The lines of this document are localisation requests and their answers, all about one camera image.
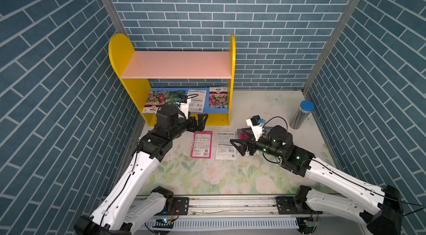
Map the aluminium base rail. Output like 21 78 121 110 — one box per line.
126 194 370 235

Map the pink-bordered seed bag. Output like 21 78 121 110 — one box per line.
190 131 213 159

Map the white text gourd seed bag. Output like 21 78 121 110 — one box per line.
215 131 236 160

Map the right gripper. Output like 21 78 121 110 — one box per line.
231 127 284 161

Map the steel bottle blue cap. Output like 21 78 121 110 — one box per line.
290 100 315 130

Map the candy chrysanthemum seed bag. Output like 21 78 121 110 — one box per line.
143 91 167 114

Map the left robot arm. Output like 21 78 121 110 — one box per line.
74 104 209 235

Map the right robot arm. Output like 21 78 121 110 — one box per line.
230 125 403 235

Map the red peony seed bag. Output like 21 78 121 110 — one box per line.
237 128 256 156

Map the floral table mat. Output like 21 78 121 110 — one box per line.
139 90 335 195

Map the colourful flower seed bag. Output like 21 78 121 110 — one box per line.
209 87 229 109

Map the green gourd seed bag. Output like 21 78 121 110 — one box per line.
165 90 185 104

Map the yellow wooden shelf unit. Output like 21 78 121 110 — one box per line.
108 34 236 126

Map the white back-side seed bag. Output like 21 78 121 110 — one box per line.
187 89 207 114

